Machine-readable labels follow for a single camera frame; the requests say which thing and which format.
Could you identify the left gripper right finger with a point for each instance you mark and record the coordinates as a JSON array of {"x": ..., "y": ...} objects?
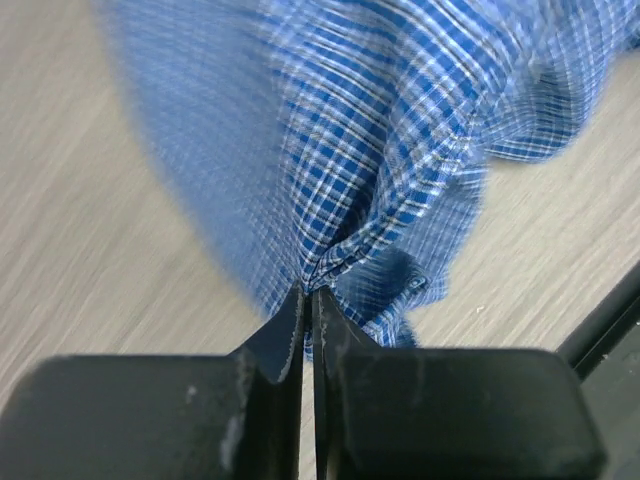
[{"x": 444, "y": 413}]

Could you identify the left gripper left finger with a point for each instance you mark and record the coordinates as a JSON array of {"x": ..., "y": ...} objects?
[{"x": 235, "y": 416}]

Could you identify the blue checked long sleeve shirt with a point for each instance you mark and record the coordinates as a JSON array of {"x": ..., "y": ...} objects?
[{"x": 345, "y": 143}]

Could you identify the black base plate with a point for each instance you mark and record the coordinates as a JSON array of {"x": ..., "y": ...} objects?
[{"x": 604, "y": 352}]

